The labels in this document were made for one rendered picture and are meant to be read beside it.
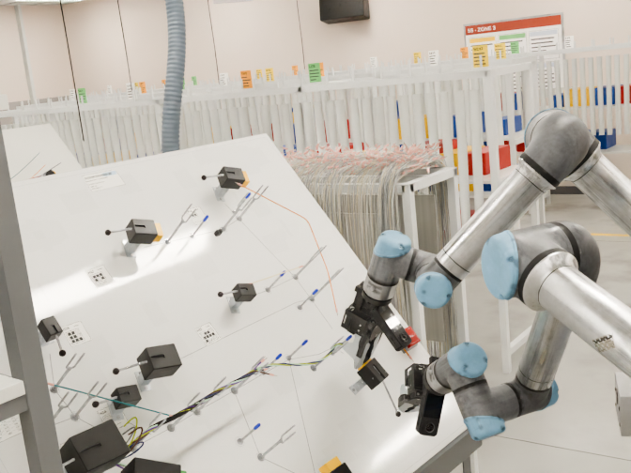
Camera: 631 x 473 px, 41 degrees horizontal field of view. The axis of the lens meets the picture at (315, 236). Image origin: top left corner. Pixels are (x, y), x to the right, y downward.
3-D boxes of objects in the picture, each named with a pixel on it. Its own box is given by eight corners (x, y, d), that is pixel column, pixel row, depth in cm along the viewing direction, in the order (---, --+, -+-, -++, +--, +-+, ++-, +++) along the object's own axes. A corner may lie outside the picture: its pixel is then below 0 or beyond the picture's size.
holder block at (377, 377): (371, 390, 201) (380, 382, 198) (356, 373, 201) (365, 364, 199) (379, 382, 204) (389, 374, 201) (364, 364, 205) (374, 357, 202)
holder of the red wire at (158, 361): (95, 377, 167) (115, 351, 160) (152, 368, 176) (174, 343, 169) (102, 400, 165) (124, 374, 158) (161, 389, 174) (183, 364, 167)
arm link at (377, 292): (404, 279, 192) (387, 292, 186) (399, 295, 194) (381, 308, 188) (377, 264, 195) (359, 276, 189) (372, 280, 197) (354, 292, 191)
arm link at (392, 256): (414, 251, 181) (377, 239, 182) (400, 292, 187) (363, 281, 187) (417, 234, 188) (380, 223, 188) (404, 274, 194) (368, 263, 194)
